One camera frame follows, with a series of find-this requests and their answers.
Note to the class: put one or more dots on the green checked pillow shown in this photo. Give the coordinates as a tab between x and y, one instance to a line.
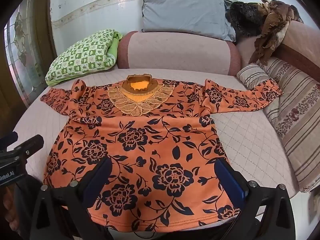
82	55

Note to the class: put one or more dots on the pink padded headboard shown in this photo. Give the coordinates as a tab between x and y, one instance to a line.
302	45

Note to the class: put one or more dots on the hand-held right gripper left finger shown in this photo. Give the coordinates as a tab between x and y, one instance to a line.
100	176

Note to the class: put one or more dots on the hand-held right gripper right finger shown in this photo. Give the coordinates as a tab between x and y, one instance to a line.
230	180

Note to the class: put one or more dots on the orange floral blouse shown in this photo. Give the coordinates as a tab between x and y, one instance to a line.
150	142

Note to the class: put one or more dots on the pink bolster cushion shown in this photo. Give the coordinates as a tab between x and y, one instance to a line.
175	52

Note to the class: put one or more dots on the patterned glass door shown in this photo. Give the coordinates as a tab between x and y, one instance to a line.
22	55

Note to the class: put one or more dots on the brown ruffled cloth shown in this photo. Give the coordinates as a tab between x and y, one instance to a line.
272	27

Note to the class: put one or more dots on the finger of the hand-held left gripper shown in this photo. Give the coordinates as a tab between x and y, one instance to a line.
31	145
8	140

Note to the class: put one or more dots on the dark furry garment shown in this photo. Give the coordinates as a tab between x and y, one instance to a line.
245	17

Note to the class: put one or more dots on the striped floral blanket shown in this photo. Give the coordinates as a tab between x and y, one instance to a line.
295	115

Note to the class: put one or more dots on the grey pillow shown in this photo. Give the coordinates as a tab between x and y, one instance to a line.
185	12

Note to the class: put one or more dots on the pink quilted bed cover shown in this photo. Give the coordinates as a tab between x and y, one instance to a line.
250	140

